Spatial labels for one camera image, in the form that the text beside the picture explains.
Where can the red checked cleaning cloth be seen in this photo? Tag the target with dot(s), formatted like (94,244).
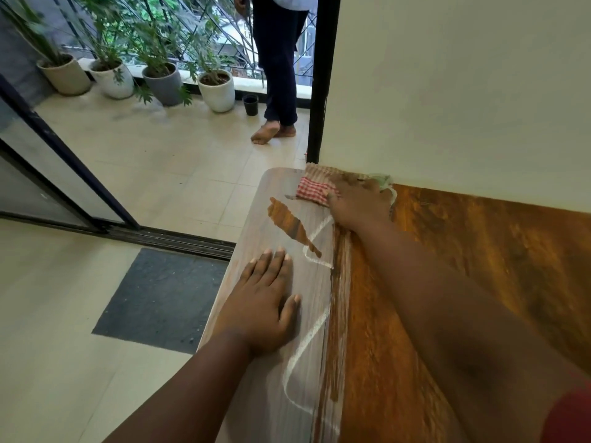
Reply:
(309,186)

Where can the person's right hand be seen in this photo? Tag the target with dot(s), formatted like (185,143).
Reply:
(358,205)

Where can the wooden table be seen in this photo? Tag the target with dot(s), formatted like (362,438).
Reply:
(461,295)

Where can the black door frame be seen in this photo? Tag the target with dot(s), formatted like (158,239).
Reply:
(323,78)

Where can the black balcony railing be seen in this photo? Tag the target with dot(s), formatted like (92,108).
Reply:
(221,32)

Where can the person's left hand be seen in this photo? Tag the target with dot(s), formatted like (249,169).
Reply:
(256,309)

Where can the person's red clothing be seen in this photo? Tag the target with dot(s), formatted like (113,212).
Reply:
(570,417)

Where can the small black pot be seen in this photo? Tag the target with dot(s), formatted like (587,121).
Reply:
(250,106)

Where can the plant in beige pot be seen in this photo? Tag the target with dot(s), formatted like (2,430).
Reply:
(67,78)

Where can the dark grey floor mat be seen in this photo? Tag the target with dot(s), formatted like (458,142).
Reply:
(161,299)

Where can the person's right forearm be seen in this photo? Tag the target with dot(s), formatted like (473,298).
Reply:
(461,327)

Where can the plant in white pot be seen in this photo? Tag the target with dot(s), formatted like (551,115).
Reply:
(217,94)
(113,80)

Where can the plant in grey pot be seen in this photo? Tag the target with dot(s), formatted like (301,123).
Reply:
(164,87)

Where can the person's left forearm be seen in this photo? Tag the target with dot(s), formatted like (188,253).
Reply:
(184,396)

